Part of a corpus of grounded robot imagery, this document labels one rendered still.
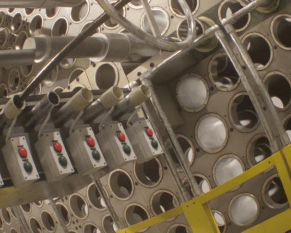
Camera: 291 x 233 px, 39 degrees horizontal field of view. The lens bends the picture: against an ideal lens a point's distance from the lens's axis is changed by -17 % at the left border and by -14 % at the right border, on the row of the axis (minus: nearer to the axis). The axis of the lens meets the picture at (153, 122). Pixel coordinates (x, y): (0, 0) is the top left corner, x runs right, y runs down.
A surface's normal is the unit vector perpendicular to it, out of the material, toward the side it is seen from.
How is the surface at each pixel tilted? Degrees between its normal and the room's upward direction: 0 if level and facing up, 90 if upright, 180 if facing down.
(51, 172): 90
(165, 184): 90
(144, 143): 90
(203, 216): 90
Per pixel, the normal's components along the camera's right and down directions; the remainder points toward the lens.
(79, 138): -0.59, 0.08
